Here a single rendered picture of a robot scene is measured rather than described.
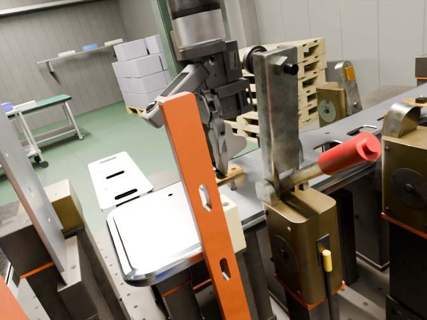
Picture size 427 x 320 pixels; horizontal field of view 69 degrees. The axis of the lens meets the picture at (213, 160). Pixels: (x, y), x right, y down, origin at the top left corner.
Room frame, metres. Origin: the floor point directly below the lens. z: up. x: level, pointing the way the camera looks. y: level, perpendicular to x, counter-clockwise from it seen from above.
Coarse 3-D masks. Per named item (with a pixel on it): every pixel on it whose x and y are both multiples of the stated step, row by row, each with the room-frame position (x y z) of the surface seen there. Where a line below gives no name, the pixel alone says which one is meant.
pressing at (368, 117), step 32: (416, 96) 0.67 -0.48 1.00; (320, 128) 0.62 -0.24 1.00; (352, 128) 0.57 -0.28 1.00; (256, 160) 0.54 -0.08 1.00; (160, 192) 0.50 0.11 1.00; (224, 192) 0.45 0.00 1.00; (256, 192) 0.42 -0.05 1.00; (128, 224) 0.42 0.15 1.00; (160, 224) 0.40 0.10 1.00; (192, 224) 0.38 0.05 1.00; (256, 224) 0.34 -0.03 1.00; (128, 256) 0.34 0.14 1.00; (160, 256) 0.33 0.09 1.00; (192, 256) 0.31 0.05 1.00
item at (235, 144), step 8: (208, 136) 0.49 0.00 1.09; (232, 136) 0.48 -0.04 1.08; (240, 136) 0.49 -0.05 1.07; (216, 144) 0.47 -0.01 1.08; (232, 144) 0.48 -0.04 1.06; (240, 144) 0.49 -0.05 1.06; (216, 152) 0.47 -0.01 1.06; (224, 152) 0.47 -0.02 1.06; (232, 152) 0.48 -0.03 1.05; (216, 160) 0.48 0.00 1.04; (224, 160) 0.47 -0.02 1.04; (224, 168) 0.48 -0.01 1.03
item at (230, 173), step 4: (232, 164) 0.53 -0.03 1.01; (228, 168) 0.52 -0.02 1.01; (232, 168) 0.51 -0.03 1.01; (236, 168) 0.51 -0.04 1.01; (240, 168) 0.50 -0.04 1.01; (216, 172) 0.49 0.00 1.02; (220, 172) 0.49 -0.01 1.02; (228, 172) 0.50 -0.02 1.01; (232, 172) 0.50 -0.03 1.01; (236, 172) 0.49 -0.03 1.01; (240, 172) 0.49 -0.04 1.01; (216, 176) 0.49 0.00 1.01; (220, 176) 0.49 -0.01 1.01; (224, 176) 0.49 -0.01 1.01; (228, 176) 0.48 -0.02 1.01; (232, 176) 0.49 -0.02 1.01; (216, 180) 0.48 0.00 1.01; (220, 180) 0.48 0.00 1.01
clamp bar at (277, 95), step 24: (264, 48) 0.33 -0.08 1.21; (288, 48) 0.29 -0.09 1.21; (264, 72) 0.29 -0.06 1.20; (288, 72) 0.28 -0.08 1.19; (264, 96) 0.29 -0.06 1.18; (288, 96) 0.30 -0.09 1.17; (264, 120) 0.30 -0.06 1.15; (288, 120) 0.30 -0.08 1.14; (264, 144) 0.31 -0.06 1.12; (288, 144) 0.30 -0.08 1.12; (264, 168) 0.31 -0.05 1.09; (288, 168) 0.31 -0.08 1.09
